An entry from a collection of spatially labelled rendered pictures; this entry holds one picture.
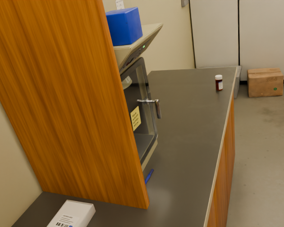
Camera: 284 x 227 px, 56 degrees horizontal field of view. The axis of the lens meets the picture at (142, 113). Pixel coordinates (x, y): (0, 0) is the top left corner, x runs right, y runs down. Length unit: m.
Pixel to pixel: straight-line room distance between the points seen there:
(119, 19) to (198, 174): 0.67
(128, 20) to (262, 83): 3.06
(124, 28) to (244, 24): 3.17
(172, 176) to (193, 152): 0.18
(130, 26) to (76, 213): 0.67
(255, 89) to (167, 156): 2.66
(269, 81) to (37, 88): 3.17
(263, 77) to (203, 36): 0.99
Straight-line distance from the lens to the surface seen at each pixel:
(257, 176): 2.53
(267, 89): 3.77
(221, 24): 3.90
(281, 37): 3.93
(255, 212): 2.25
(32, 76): 0.91
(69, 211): 1.07
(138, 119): 1.06
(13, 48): 0.92
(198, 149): 1.25
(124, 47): 0.79
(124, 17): 0.79
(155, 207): 1.02
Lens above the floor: 1.69
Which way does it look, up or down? 27 degrees down
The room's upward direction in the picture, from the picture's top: 12 degrees counter-clockwise
